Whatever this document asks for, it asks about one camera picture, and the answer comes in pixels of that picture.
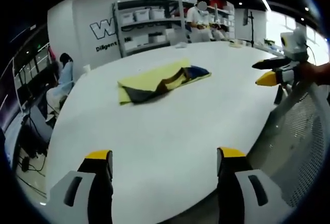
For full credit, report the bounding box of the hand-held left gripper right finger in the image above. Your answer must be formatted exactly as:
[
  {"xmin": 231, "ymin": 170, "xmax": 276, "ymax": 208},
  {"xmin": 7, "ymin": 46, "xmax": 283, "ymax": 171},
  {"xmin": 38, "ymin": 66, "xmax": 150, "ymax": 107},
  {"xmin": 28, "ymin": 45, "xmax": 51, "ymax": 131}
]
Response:
[{"xmin": 216, "ymin": 146, "xmax": 291, "ymax": 224}]

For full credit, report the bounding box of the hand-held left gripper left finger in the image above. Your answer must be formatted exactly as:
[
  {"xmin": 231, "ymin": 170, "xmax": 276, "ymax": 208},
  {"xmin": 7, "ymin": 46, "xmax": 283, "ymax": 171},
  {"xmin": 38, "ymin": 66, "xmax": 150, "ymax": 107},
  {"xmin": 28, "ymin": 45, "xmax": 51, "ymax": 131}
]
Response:
[{"xmin": 47, "ymin": 149, "xmax": 114, "ymax": 224}]

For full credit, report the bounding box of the dark blue and yellow garment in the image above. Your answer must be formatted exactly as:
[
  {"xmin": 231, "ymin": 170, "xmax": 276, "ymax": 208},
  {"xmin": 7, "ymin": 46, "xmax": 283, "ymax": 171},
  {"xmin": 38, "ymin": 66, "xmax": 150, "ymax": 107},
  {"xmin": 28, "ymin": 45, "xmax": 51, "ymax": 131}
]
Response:
[{"xmin": 121, "ymin": 65, "xmax": 210, "ymax": 104}]

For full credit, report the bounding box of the yellow template mat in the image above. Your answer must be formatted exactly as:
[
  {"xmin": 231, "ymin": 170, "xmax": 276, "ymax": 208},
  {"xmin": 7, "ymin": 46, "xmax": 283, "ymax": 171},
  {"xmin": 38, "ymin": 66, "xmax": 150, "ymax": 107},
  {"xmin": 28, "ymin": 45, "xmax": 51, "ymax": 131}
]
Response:
[{"xmin": 117, "ymin": 58, "xmax": 212, "ymax": 106}]

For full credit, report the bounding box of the person's right hand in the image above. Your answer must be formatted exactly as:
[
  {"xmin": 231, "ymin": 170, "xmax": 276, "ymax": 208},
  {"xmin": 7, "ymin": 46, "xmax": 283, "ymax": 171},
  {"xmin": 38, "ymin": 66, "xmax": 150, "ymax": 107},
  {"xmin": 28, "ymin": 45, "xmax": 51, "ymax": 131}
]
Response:
[{"xmin": 296, "ymin": 63, "xmax": 330, "ymax": 85}]

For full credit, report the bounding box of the small pale object on table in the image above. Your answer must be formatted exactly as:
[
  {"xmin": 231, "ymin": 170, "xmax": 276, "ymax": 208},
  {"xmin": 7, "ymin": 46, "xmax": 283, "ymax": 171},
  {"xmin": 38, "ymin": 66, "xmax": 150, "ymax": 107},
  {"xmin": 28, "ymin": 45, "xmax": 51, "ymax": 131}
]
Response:
[{"xmin": 228, "ymin": 40, "xmax": 246, "ymax": 49}]

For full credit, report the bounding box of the black stand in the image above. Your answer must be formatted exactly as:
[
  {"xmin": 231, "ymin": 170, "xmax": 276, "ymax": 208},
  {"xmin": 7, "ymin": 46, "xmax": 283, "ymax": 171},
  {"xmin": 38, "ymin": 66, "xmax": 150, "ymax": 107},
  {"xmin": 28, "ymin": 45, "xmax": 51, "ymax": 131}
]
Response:
[{"xmin": 243, "ymin": 9, "xmax": 257, "ymax": 47}]

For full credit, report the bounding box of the white shelving unit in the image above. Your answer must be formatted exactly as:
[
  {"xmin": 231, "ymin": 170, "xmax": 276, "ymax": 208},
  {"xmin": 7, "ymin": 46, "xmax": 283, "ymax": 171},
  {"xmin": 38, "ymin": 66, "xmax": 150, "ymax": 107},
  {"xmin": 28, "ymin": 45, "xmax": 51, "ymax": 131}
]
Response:
[{"xmin": 213, "ymin": 2, "xmax": 236, "ymax": 41}]

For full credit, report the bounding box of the white mesh chair back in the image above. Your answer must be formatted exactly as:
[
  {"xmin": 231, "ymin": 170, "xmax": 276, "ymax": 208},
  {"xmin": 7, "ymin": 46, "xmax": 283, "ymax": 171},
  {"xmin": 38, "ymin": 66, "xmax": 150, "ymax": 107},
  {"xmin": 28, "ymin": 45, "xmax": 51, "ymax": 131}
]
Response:
[{"xmin": 257, "ymin": 79, "xmax": 330, "ymax": 209}]

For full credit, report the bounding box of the black office chair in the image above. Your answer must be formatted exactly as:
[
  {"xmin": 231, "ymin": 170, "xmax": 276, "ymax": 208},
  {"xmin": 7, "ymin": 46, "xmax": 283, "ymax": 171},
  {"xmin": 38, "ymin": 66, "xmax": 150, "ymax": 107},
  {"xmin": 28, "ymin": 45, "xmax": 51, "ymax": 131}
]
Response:
[{"xmin": 21, "ymin": 105, "xmax": 53, "ymax": 159}]

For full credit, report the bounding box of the grey metal shelving unit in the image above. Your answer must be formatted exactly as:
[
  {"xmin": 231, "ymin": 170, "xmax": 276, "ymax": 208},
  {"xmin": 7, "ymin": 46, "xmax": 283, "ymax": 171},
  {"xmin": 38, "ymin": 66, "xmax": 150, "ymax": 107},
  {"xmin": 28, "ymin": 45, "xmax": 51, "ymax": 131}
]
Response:
[{"xmin": 111, "ymin": 0, "xmax": 189, "ymax": 58}]

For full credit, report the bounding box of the group of white storage boxes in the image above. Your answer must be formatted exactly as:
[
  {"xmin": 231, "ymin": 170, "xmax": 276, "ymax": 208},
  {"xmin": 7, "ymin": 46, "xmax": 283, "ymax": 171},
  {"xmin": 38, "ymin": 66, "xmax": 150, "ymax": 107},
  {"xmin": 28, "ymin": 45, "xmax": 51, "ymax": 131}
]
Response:
[{"xmin": 120, "ymin": 0, "xmax": 190, "ymax": 48}]

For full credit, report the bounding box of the black floor cable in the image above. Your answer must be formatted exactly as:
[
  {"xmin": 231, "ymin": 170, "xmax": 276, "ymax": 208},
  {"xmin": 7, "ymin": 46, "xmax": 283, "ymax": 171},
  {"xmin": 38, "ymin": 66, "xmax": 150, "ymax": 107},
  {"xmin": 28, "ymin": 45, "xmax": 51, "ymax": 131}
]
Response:
[{"xmin": 14, "ymin": 156, "xmax": 47, "ymax": 180}]

